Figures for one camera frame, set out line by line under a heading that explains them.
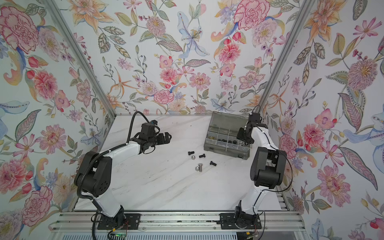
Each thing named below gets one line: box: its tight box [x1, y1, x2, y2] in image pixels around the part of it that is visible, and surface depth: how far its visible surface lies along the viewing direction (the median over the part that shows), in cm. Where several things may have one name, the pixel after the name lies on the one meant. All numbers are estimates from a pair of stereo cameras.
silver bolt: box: [195, 163, 203, 173], surface depth 94 cm
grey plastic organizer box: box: [203, 111, 252, 160], surface depth 106 cm
